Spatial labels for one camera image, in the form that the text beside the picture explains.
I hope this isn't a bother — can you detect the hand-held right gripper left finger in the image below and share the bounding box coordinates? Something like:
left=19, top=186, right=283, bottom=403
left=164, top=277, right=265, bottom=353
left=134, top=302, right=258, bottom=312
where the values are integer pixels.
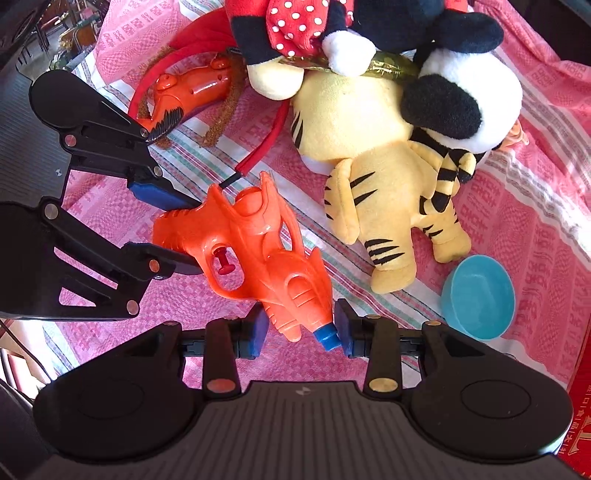
left=124, top=305, right=271, bottom=401

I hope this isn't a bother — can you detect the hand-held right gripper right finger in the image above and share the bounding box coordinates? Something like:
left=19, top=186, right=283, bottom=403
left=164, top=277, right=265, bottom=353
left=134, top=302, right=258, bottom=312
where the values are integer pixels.
left=333, top=298, right=488, bottom=401

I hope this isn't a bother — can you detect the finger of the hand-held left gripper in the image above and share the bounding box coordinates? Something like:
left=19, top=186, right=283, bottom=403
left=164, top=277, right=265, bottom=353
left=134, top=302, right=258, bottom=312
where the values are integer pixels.
left=39, top=198, right=205, bottom=320
left=59, top=120, right=201, bottom=210

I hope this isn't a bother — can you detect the large orange water gun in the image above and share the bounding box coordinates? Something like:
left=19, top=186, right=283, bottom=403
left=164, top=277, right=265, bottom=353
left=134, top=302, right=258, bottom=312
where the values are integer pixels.
left=152, top=171, right=340, bottom=354

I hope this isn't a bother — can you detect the red bow headband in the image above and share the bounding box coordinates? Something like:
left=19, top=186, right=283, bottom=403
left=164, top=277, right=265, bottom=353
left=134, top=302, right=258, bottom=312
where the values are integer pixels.
left=127, top=9, right=291, bottom=190

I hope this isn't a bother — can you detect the red cardboard box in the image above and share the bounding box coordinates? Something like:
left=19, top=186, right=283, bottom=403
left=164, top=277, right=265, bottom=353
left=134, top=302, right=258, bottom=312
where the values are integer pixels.
left=556, top=364, right=591, bottom=480

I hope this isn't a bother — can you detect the orange toy with brush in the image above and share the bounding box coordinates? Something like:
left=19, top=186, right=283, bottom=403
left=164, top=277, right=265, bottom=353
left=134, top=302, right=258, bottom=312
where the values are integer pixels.
left=139, top=53, right=234, bottom=141

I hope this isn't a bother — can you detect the dark wooden furniture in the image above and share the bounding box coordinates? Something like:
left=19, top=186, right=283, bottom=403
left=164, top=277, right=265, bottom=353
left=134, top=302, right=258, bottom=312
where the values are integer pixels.
left=28, top=0, right=112, bottom=70

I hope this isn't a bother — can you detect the blue plastic bowl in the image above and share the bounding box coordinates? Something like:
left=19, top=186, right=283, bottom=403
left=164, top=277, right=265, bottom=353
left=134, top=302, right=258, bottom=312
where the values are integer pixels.
left=441, top=255, right=516, bottom=341

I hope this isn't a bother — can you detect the yellow striped tiger plush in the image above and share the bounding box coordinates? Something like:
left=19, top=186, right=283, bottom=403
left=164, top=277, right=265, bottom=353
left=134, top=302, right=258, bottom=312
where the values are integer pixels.
left=290, top=69, right=478, bottom=294

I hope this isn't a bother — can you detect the pink patterned blanket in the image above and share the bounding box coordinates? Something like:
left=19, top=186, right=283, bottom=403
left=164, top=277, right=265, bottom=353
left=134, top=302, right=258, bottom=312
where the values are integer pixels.
left=44, top=0, right=591, bottom=393

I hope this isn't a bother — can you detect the black white mouse plush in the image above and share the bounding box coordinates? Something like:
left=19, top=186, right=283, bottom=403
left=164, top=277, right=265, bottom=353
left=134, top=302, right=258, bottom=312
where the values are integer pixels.
left=226, top=0, right=525, bottom=153

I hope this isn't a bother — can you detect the gold foil wrapper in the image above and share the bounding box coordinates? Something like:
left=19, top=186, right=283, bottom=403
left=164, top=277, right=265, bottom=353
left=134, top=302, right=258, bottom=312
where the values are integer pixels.
left=277, top=51, right=419, bottom=83

